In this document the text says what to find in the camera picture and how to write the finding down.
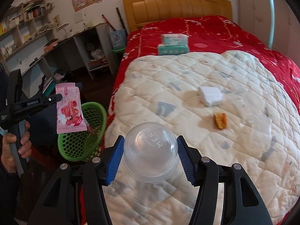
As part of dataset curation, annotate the wall bookshelf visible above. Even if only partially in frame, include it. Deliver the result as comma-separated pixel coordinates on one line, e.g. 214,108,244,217
1,0,54,60

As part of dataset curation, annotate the person left hand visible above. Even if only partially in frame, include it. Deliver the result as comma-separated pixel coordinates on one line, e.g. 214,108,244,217
1,121,32,173

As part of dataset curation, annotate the wooden headboard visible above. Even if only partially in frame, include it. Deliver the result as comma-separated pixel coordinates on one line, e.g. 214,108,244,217
123,0,233,32

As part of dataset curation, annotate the grey desk shelf unit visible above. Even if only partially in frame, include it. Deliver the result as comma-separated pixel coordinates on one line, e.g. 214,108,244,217
21,22,117,98

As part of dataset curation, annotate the clear dome plastic cup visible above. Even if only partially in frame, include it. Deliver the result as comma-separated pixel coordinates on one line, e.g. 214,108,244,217
123,122,179,184

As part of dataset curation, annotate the green plastic mesh trash basket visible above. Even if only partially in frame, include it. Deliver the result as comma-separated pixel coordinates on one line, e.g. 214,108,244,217
58,102,107,162

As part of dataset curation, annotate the white foam block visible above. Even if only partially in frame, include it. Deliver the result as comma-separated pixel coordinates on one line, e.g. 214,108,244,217
198,86,223,107

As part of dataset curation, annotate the white quilted blanket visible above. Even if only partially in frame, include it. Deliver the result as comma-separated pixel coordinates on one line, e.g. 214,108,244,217
105,51,299,224

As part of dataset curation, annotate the white wardrobe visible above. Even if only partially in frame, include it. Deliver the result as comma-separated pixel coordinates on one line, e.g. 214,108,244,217
239,0,299,65

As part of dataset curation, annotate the green plastic stool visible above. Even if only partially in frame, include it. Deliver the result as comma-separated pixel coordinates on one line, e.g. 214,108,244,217
112,47,125,65

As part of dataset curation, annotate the red bed cover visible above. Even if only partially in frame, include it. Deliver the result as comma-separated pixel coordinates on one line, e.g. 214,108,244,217
79,15,300,225

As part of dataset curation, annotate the white desk lamp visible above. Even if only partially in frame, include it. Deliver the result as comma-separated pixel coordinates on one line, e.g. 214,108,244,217
57,22,69,39

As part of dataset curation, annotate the orange bread piece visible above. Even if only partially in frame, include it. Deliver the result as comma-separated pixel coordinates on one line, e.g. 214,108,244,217
214,112,227,130

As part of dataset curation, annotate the pink snack wrapper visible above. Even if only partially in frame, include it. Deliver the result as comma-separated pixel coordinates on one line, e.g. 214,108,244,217
55,83,87,134

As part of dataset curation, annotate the white tissue pack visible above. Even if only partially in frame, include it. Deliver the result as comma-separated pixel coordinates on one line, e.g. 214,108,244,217
161,34,188,46

